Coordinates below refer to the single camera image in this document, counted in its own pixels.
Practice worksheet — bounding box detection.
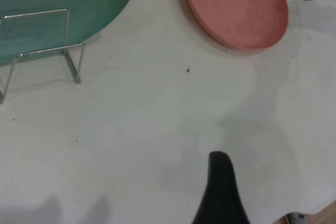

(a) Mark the pink plate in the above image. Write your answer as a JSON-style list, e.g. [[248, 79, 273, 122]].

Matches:
[[183, 0, 290, 51]]

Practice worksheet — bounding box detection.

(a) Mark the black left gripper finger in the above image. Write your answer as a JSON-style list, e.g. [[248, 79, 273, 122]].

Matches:
[[192, 152, 250, 224]]

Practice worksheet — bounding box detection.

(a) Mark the silver wire plate rack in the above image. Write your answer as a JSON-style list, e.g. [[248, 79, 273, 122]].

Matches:
[[0, 8, 85, 104]]

